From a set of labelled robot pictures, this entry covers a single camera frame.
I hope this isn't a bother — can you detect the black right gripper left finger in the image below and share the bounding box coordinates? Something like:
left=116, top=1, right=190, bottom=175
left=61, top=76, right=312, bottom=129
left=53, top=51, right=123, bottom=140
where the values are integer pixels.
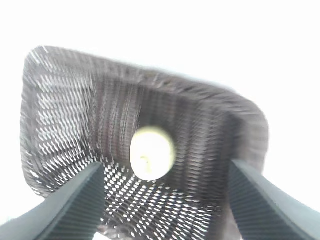
left=0, top=161, right=106, bottom=240

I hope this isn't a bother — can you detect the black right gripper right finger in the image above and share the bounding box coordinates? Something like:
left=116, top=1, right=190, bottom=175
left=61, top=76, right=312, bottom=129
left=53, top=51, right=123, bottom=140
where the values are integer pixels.
left=228, top=159, right=320, bottom=240

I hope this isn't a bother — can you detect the dark brown woven basket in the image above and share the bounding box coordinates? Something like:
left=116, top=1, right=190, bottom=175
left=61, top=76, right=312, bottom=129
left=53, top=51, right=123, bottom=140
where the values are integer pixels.
left=19, top=44, right=271, bottom=240

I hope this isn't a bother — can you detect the pale yellow round pastry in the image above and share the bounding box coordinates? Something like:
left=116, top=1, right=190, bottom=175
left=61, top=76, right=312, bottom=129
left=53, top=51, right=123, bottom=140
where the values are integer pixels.
left=129, top=125, right=176, bottom=182

